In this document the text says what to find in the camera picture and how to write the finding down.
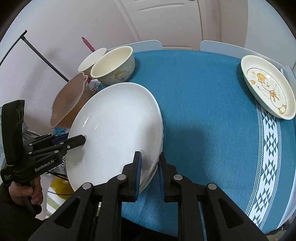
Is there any blue patterned tablecloth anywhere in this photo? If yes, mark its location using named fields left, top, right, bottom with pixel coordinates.
left=131, top=50, right=295, bottom=233

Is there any pink red tool handle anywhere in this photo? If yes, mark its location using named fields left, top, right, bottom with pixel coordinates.
left=81, top=37, right=95, bottom=52

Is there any black metal rack rod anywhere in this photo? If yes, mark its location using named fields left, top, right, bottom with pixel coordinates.
left=0, top=30, right=69, bottom=82

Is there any plain white plate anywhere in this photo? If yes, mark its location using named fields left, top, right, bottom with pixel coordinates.
left=65, top=82, right=164, bottom=191

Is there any white cup bowl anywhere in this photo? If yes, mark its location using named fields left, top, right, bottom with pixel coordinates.
left=78, top=47, right=107, bottom=77

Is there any small duck cartoon plate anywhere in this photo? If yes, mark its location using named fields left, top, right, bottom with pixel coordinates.
left=240, top=55, right=295, bottom=120

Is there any black cable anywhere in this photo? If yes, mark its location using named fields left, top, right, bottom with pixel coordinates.
left=43, top=170, right=75, bottom=197

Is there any cream bowl with cartoon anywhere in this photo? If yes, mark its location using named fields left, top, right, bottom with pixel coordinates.
left=90, top=46, right=135, bottom=86

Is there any person's left hand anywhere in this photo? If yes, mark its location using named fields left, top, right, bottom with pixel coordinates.
left=9, top=177, right=43, bottom=205

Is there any pinkish brown square bowl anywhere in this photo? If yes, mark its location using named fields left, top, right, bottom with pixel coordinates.
left=50, top=73, right=92, bottom=128

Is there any white door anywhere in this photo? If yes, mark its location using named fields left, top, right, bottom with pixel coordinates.
left=114, top=0, right=223, bottom=50

